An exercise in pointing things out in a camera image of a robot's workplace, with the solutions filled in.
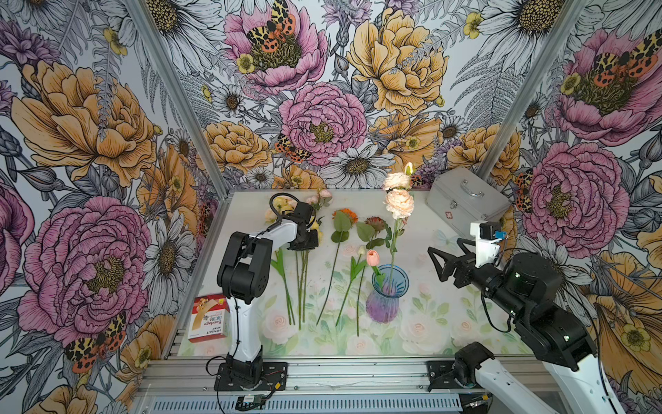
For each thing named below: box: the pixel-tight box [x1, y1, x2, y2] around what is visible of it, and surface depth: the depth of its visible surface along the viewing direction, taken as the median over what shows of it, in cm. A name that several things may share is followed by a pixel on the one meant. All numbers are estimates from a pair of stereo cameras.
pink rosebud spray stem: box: [306, 188, 333, 220], surface depth 115 cm
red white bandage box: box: [187, 294, 231, 344], surface depth 81 cm
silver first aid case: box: [425, 166, 512, 238], surface depth 104 cm
